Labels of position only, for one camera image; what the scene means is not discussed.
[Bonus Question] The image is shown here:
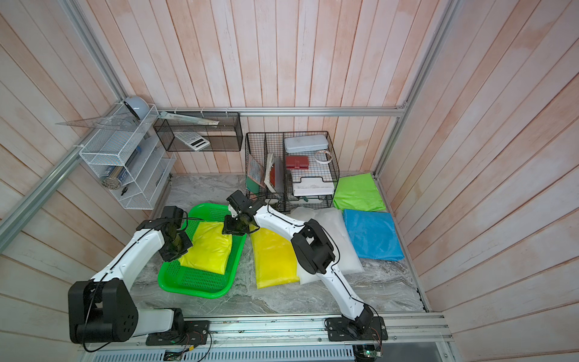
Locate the black wire tray stack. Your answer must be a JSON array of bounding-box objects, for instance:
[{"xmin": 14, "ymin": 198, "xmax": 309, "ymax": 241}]
[{"xmin": 283, "ymin": 131, "xmax": 340, "ymax": 211}]

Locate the white calculator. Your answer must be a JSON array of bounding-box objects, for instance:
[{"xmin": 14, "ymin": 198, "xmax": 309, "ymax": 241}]
[{"xmin": 175, "ymin": 131, "xmax": 210, "ymax": 152}]

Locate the clear triangle ruler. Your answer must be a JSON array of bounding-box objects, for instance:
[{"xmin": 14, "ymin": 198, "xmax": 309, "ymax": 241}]
[{"xmin": 57, "ymin": 114, "xmax": 140, "ymax": 131}]

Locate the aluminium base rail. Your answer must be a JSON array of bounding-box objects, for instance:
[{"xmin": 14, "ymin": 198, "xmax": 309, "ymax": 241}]
[{"xmin": 74, "ymin": 313, "xmax": 462, "ymax": 361}]

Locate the rolled silver bundle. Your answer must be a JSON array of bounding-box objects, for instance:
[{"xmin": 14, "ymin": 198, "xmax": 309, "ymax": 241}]
[{"xmin": 100, "ymin": 165, "xmax": 128, "ymax": 190}]

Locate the red wallet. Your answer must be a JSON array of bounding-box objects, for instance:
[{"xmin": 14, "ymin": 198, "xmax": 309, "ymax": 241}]
[{"xmin": 286, "ymin": 155, "xmax": 310, "ymax": 170}]

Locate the neon yellow raincoat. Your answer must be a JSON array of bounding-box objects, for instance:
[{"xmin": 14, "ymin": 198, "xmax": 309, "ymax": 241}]
[{"xmin": 179, "ymin": 222, "xmax": 232, "ymax": 275}]

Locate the white paper tray box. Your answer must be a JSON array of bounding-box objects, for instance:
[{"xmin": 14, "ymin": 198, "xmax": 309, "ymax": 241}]
[{"xmin": 293, "ymin": 176, "xmax": 336, "ymax": 197}]

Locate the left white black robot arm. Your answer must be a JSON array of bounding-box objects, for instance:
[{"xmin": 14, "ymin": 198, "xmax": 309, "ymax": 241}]
[{"xmin": 68, "ymin": 206, "xmax": 192, "ymax": 347}]

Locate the white translucent raincoat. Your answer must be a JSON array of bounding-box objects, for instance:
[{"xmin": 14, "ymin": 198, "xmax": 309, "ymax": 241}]
[{"xmin": 289, "ymin": 207, "xmax": 364, "ymax": 275}]

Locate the white tape roll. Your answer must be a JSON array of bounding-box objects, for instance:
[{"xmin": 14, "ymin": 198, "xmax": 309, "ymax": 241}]
[{"xmin": 314, "ymin": 149, "xmax": 333, "ymax": 164}]

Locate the blue folded raincoat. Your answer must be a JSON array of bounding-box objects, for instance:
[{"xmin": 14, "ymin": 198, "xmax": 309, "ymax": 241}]
[{"xmin": 343, "ymin": 210, "xmax": 404, "ymax": 262}]

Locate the black mesh wall basket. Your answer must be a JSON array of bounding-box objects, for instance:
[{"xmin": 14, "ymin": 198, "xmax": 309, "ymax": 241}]
[{"xmin": 154, "ymin": 111, "xmax": 243, "ymax": 152}]

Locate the white wire wall shelf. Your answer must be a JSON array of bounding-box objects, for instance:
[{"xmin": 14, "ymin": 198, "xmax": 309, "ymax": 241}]
[{"xmin": 80, "ymin": 104, "xmax": 176, "ymax": 211}]

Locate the light green folded raincoat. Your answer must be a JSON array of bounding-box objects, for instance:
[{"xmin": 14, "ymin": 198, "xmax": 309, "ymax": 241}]
[{"xmin": 333, "ymin": 173, "xmax": 387, "ymax": 212}]

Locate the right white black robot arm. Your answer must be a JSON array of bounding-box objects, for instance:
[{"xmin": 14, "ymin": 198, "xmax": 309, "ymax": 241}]
[{"xmin": 223, "ymin": 190, "xmax": 388, "ymax": 343}]

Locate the green plastic basket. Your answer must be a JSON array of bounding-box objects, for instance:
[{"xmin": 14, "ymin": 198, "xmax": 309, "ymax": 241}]
[{"xmin": 158, "ymin": 203, "xmax": 247, "ymax": 299}]

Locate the black wire file organizer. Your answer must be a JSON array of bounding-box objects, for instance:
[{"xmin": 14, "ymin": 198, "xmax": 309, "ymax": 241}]
[{"xmin": 244, "ymin": 132, "xmax": 289, "ymax": 213}]

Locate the grey pencil case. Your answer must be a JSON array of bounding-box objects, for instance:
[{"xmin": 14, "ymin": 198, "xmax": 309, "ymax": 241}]
[{"xmin": 284, "ymin": 134, "xmax": 329, "ymax": 154}]

